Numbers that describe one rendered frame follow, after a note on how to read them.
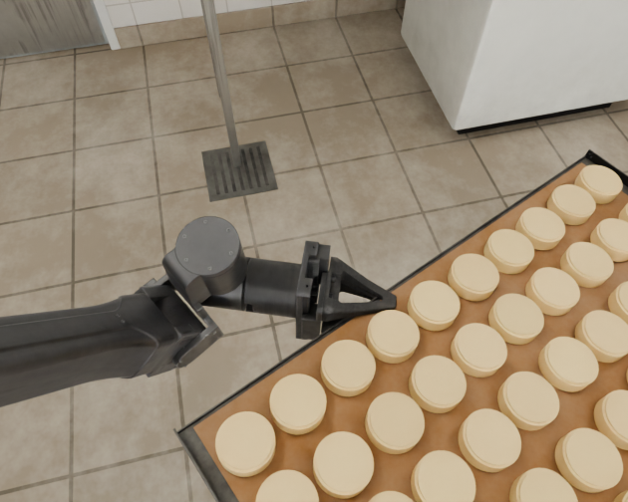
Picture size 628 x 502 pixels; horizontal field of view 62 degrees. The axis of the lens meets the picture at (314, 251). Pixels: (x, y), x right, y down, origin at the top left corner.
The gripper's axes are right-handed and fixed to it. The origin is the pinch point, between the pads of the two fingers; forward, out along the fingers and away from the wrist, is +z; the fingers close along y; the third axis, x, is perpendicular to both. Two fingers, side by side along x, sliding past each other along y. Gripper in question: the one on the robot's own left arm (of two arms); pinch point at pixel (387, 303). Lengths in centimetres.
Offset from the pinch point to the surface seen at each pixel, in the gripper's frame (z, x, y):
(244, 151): -47, -113, 97
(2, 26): -157, -154, 83
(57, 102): -129, -130, 99
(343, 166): -8, -110, 96
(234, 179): -47, -98, 97
